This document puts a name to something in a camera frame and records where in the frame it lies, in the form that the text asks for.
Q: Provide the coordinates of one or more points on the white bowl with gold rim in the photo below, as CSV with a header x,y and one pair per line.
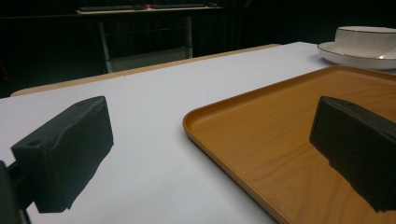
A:
x,y
364,39

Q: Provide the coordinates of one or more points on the white table mat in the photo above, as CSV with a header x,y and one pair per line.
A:
x,y
162,124

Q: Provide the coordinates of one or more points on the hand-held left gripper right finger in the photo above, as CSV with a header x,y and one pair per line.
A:
x,y
358,146

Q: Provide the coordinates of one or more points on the wooden tray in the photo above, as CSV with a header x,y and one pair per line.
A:
x,y
280,133

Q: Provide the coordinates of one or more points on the background table with metal legs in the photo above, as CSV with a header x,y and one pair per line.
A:
x,y
146,34

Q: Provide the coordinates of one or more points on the dark keyboard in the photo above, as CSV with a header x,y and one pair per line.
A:
x,y
106,8

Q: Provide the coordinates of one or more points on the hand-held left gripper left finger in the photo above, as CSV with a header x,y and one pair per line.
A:
x,y
67,152

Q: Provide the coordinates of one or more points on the white plate with gold rim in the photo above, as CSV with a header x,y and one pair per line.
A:
x,y
355,59

